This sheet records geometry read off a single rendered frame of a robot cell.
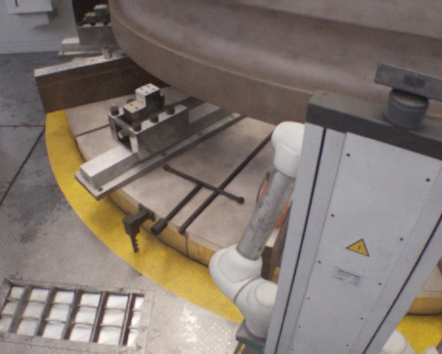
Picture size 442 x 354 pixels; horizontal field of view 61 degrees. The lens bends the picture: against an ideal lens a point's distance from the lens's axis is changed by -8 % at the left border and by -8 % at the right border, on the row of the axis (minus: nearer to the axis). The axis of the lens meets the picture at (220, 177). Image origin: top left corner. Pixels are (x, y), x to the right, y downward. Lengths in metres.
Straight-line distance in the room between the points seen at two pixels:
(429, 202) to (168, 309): 1.94
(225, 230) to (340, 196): 1.65
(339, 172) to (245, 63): 1.60
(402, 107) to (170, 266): 2.18
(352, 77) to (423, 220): 1.47
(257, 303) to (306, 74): 1.26
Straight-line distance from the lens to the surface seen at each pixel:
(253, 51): 2.34
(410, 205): 0.83
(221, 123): 3.22
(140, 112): 2.72
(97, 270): 2.76
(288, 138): 1.41
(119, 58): 3.65
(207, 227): 2.46
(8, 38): 6.19
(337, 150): 0.78
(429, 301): 2.62
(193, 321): 2.45
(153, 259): 2.73
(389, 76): 0.71
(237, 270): 1.60
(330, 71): 2.23
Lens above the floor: 2.15
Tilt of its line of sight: 41 degrees down
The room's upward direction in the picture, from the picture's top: straight up
